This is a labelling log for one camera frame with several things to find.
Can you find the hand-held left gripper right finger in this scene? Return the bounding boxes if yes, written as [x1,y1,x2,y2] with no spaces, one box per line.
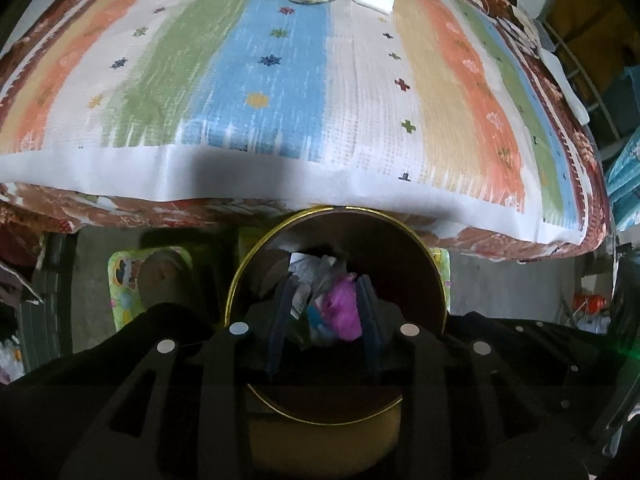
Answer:
[354,277,586,480]

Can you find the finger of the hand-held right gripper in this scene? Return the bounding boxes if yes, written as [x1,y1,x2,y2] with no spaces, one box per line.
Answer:
[502,316,593,413]

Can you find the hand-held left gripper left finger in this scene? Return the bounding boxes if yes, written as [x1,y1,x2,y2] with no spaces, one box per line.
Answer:
[65,277,297,480]

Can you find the pink plastic wrapper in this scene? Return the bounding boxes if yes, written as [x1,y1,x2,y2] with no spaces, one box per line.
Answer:
[320,274,363,343]

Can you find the white paper trash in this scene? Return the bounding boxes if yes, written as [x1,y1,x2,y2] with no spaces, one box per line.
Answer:
[289,253,323,311]

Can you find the white plastic bag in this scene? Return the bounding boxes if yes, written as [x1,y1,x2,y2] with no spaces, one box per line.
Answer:
[320,255,351,286]

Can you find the dark gold-rimmed trash bin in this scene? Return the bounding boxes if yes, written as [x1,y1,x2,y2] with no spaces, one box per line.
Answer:
[223,205,449,478]

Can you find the green cartoon mat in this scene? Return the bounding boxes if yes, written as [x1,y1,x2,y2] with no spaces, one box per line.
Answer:
[430,247,452,313]
[107,246,196,333]

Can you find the person's foot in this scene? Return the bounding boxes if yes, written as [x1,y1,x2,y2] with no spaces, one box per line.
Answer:
[137,252,193,321]

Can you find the floral bedsheet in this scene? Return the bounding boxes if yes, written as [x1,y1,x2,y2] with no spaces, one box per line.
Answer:
[0,0,613,266]

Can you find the teal cloth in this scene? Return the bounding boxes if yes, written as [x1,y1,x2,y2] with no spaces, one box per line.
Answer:
[602,130,640,231]

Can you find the black ribbed mat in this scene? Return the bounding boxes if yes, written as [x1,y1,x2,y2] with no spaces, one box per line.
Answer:
[30,232,78,356]

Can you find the striped blanket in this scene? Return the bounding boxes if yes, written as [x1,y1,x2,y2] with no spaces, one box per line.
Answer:
[0,0,588,246]

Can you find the white metal rack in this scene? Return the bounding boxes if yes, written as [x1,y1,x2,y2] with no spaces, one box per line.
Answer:
[537,20,640,141]

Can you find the cloth pile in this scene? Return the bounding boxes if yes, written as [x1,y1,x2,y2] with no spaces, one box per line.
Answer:
[0,255,43,386]

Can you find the yellow bag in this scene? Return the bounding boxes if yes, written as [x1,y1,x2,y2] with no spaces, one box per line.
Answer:
[545,0,640,91]

